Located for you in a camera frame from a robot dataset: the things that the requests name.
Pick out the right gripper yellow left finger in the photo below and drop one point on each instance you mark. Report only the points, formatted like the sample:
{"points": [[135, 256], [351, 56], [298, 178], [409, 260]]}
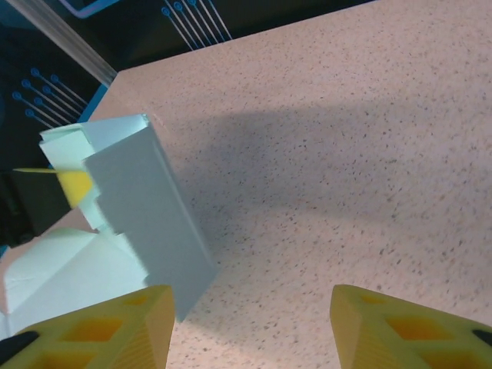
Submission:
{"points": [[96, 338]]}

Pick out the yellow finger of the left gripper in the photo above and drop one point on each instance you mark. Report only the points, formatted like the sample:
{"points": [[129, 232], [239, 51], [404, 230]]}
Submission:
{"points": [[75, 188], [34, 170]]}

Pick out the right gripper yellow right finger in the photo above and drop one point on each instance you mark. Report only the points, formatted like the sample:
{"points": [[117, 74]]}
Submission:
{"points": [[403, 338]]}

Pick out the light blue paper box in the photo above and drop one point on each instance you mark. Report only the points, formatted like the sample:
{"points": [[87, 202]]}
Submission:
{"points": [[146, 211]]}

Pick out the aluminium frame post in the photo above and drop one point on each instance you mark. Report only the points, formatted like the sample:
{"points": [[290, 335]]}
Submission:
{"points": [[69, 42]]}

